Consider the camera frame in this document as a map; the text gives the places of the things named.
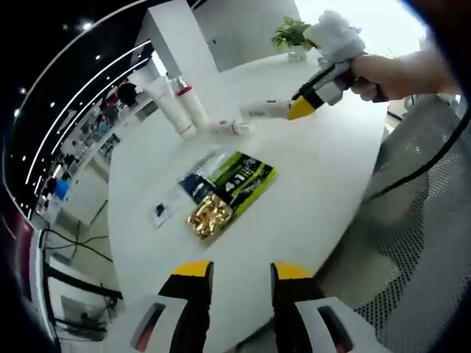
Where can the gold foil skincare sachet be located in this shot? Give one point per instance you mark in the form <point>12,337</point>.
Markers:
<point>209,217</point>

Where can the tall white skincare tube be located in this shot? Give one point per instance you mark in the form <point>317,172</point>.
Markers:
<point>171,110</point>

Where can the person's right hand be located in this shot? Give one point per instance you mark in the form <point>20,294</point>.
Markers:
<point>379,73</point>

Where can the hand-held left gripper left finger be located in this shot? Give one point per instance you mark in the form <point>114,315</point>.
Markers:
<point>162,323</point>

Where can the white red-collared skincare spray bottle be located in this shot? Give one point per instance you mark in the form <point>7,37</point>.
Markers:
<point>195,106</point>

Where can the black laptop stand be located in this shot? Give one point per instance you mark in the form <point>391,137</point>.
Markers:
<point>84,285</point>

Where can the small clear-capped skincare bottle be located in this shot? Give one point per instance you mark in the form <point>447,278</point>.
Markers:
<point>224,127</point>

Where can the green skincare sachet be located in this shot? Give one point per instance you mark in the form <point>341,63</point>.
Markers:
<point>246,180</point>

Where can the clear sachet with dark square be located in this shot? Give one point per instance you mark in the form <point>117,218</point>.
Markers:
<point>165,209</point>

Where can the green potted plant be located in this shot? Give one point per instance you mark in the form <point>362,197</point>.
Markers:
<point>290,33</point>

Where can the silver and blue skincare sachet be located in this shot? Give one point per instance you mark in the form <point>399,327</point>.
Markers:
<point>204,165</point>

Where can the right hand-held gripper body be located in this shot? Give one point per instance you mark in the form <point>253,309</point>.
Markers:
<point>338,40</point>

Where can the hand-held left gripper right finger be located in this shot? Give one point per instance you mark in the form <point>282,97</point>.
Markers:
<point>305,316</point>

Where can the white office desk row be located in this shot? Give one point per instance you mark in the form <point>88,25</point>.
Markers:
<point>92,165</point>

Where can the blue box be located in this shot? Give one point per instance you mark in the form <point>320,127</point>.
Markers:
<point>61,191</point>

